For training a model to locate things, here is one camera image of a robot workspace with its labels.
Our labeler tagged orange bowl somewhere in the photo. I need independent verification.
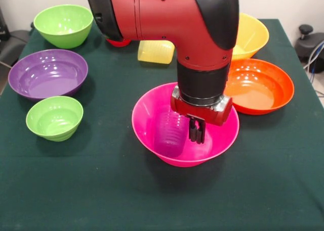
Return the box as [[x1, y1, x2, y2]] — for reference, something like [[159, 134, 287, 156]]
[[224, 58, 295, 115]]

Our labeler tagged black round equipment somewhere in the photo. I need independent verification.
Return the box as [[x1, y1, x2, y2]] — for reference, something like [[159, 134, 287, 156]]
[[295, 24, 324, 63]]

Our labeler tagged dark green tablecloth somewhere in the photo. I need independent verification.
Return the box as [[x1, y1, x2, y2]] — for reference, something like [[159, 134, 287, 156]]
[[0, 18, 324, 231]]

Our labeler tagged yellow cup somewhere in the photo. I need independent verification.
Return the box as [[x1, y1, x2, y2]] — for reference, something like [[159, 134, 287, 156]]
[[137, 40, 176, 65]]

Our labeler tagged dark grey chair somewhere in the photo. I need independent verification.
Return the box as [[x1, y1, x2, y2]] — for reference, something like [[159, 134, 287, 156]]
[[0, 6, 33, 67]]

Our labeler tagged large green bowl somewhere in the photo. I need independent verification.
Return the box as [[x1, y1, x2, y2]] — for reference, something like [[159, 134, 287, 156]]
[[33, 4, 94, 49]]

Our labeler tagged purple bowl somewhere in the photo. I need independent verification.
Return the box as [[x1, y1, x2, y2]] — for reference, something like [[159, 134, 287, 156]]
[[8, 49, 89, 102]]

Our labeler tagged yellow bowl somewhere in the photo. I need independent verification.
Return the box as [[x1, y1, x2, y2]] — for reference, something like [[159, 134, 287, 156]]
[[231, 13, 270, 61]]

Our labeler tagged pink bowl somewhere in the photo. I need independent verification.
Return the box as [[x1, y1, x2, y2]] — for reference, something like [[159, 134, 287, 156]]
[[131, 81, 240, 168]]

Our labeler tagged red bowl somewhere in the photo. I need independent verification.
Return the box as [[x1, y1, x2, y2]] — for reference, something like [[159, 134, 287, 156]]
[[105, 38, 132, 48]]

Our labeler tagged small green bowl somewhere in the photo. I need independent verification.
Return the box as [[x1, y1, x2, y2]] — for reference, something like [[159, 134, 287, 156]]
[[25, 96, 84, 142]]

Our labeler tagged grey blue cable bundle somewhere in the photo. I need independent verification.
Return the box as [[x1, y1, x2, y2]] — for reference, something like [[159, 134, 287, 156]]
[[303, 40, 324, 75]]

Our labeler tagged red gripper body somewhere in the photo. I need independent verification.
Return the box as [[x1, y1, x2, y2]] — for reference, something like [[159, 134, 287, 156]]
[[170, 85, 233, 127]]

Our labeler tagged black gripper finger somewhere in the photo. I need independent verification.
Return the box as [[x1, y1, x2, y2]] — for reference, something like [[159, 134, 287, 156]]
[[195, 119, 207, 145], [188, 116, 199, 143]]

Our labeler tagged purple cup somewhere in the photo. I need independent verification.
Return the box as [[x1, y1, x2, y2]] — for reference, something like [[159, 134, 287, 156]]
[[153, 111, 189, 159]]

